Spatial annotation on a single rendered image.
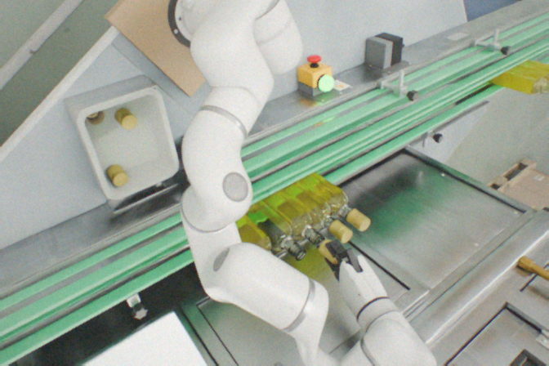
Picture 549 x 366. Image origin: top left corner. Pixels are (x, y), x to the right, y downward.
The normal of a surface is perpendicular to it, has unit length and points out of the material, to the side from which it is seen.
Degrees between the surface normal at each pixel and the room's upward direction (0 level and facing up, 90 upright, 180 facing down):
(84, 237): 90
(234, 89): 60
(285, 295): 40
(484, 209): 90
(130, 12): 0
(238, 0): 78
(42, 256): 90
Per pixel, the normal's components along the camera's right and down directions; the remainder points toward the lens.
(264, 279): 0.39, -0.22
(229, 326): -0.07, -0.82
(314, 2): 0.59, 0.43
